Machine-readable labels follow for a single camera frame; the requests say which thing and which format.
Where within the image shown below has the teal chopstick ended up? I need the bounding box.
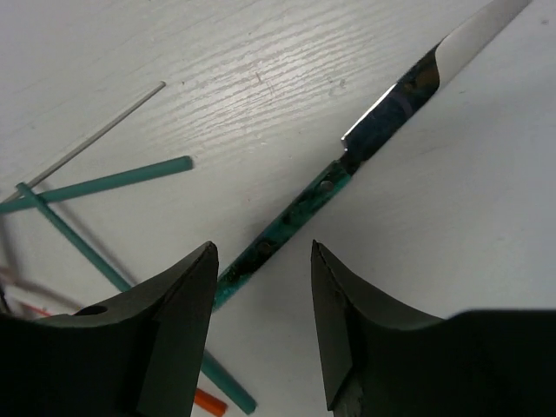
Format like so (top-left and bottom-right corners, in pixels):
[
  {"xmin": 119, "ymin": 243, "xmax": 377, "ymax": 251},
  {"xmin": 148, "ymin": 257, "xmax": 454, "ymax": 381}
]
[
  {"xmin": 16, "ymin": 182, "xmax": 257, "ymax": 415},
  {"xmin": 0, "ymin": 156, "xmax": 194, "ymax": 214}
]

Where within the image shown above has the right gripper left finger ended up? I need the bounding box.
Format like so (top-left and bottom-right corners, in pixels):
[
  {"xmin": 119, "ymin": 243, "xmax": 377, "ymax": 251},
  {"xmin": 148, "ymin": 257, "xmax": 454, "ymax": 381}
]
[{"xmin": 1, "ymin": 242, "xmax": 218, "ymax": 416}]

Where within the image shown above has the pink handled knife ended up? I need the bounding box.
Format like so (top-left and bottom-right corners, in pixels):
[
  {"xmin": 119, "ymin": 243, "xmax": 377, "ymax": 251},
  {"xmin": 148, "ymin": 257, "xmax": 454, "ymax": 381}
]
[{"xmin": 1, "ymin": 266, "xmax": 82, "ymax": 312}]

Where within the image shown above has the green handled knife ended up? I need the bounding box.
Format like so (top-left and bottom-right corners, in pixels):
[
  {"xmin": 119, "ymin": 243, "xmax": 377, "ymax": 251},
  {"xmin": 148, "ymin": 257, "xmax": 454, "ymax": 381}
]
[{"xmin": 213, "ymin": 0, "xmax": 529, "ymax": 309}]

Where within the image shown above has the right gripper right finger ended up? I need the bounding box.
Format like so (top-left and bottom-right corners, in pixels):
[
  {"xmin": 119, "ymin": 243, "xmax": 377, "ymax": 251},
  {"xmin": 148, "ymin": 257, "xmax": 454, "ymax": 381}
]
[{"xmin": 311, "ymin": 242, "xmax": 555, "ymax": 416}]

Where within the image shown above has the orange chopstick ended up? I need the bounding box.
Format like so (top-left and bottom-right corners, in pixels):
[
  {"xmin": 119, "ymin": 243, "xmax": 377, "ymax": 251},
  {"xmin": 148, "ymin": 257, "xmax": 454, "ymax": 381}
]
[{"xmin": 194, "ymin": 388, "xmax": 228, "ymax": 417}]

